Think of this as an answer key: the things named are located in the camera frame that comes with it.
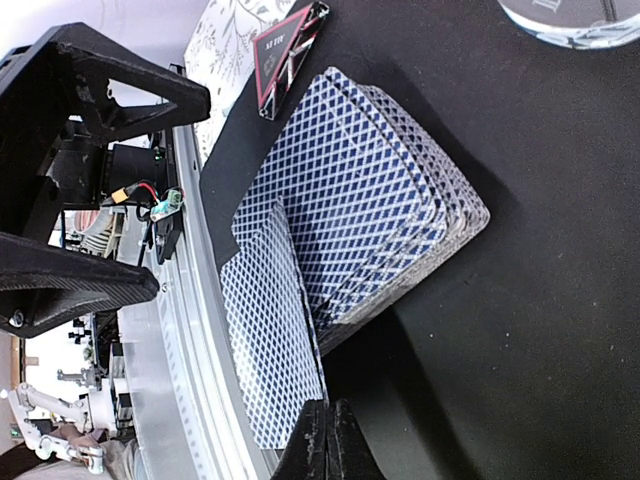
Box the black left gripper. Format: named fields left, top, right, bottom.
left=1, top=22, right=210, bottom=338

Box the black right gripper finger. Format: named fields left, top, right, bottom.
left=272, top=399, right=385, bottom=480

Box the blue patterned card deck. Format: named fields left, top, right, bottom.
left=220, top=67, right=490, bottom=450

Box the clear dealer button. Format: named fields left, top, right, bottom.
left=499, top=0, right=639, bottom=50

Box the floral white tablecloth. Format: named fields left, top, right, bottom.
left=184, top=0, right=294, bottom=163

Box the black poker mat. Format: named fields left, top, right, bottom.
left=198, top=0, right=640, bottom=480

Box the red triangle all-in marker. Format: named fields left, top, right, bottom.
left=253, top=1, right=330, bottom=121

